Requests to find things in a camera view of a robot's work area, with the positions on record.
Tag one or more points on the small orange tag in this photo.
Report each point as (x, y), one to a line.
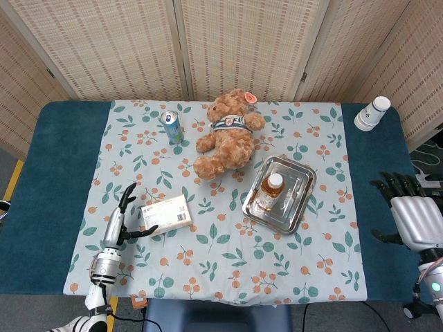
(139, 301)

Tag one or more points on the light blue drink can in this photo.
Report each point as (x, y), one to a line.
(172, 129)

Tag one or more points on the floral fruit print tablecloth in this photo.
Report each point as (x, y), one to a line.
(207, 263)

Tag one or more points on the brown teddy bear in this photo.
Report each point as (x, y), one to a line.
(232, 145)

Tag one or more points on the white facial tissue pack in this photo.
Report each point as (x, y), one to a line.
(166, 214)

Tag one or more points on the stack of white paper cups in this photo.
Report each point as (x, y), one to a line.
(370, 114)

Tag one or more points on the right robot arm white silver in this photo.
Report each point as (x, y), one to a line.
(431, 276)

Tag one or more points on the black tripod stand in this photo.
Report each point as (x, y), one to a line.
(413, 309)

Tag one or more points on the amber tea bottle white cap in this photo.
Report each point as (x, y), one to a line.
(271, 192)

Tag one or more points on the metal screen hinge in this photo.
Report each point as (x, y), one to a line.
(51, 73)
(304, 76)

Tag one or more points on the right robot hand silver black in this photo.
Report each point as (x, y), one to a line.
(418, 221)

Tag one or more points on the woven folding screen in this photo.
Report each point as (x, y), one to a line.
(114, 52)

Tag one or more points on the blue padded seat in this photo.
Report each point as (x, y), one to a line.
(214, 314)

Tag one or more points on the teal table cover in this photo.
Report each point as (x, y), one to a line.
(52, 155)

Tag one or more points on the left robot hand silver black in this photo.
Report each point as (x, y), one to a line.
(114, 228)

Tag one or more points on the rectangular stainless steel tray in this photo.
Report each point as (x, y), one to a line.
(294, 207)

